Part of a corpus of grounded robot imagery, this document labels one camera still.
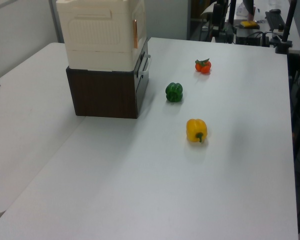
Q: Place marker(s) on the thin black pole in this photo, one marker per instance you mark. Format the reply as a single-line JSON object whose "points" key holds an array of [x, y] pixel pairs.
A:
{"points": [[232, 12]]}

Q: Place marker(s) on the yellow block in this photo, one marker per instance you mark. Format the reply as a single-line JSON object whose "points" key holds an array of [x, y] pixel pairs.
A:
{"points": [[248, 24]]}

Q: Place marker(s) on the cream plastic cabinet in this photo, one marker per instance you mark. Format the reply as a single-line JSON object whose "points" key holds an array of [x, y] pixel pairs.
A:
{"points": [[95, 37]]}

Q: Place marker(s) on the white curved sheet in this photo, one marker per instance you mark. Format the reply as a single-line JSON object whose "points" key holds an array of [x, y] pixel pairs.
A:
{"points": [[206, 11]]}

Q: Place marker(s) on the dark brown drawer box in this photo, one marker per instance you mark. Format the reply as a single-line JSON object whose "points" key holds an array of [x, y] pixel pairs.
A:
{"points": [[102, 95]]}

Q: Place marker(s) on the grey partition post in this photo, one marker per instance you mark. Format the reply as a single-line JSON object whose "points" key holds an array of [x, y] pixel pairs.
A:
{"points": [[57, 22]]}

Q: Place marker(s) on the green bell pepper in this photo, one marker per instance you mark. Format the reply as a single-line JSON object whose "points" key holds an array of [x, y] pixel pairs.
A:
{"points": [[174, 92]]}

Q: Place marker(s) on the white office desk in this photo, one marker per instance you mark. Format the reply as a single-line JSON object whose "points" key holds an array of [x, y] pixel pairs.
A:
{"points": [[293, 27]]}

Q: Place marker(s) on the black equipment box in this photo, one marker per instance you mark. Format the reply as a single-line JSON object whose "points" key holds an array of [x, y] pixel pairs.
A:
{"points": [[248, 36]]}

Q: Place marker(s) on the black computer mouse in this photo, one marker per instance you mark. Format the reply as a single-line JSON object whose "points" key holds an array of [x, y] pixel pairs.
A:
{"points": [[275, 10]]}

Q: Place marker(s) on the yellow bell pepper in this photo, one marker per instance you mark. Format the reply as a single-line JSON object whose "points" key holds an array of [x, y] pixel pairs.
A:
{"points": [[195, 128]]}

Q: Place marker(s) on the black clamp pole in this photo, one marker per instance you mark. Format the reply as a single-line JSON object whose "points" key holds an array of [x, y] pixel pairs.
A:
{"points": [[286, 30]]}

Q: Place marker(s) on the black keyboard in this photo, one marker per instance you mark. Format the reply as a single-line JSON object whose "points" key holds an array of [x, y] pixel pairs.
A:
{"points": [[273, 20]]}

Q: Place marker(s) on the black camera stand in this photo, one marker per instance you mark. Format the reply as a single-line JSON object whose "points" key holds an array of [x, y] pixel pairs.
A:
{"points": [[218, 15]]}

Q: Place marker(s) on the orange tomato cluster with leaves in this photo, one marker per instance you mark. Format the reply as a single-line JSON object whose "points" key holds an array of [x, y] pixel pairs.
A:
{"points": [[203, 67]]}

